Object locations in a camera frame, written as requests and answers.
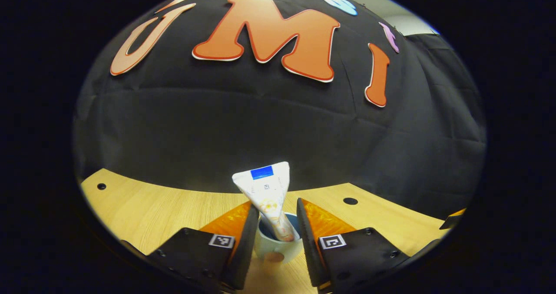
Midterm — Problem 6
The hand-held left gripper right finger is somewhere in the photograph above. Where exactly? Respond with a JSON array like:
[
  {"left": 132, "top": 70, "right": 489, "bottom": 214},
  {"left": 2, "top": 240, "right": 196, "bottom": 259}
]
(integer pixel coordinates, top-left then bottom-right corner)
[{"left": 296, "top": 198, "right": 411, "bottom": 292}]

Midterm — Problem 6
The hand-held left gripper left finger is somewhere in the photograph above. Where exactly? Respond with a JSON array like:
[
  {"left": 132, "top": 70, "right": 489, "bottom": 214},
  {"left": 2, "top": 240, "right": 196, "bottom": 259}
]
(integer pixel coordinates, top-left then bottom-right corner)
[{"left": 122, "top": 202, "right": 260, "bottom": 292}]

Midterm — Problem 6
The light blue cup wooden handle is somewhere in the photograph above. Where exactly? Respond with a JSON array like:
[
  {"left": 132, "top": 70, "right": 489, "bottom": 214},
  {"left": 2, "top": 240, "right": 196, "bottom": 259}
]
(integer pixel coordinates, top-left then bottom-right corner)
[{"left": 254, "top": 212, "right": 304, "bottom": 264}]

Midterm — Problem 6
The white toothpaste tube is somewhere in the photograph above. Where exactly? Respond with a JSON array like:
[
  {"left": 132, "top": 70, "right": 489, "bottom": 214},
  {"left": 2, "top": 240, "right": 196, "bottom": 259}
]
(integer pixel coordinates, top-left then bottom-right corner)
[{"left": 232, "top": 162, "right": 301, "bottom": 242}]

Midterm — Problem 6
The wooden desktop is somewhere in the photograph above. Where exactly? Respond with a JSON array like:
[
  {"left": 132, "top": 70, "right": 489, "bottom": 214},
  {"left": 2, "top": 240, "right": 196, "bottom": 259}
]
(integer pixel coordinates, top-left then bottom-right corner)
[{"left": 80, "top": 168, "right": 467, "bottom": 294}]

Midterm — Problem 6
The black backdrop cloth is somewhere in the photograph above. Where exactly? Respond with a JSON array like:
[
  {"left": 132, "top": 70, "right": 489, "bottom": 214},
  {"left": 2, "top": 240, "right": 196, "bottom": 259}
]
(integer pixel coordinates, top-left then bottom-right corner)
[{"left": 73, "top": 0, "right": 487, "bottom": 221}]

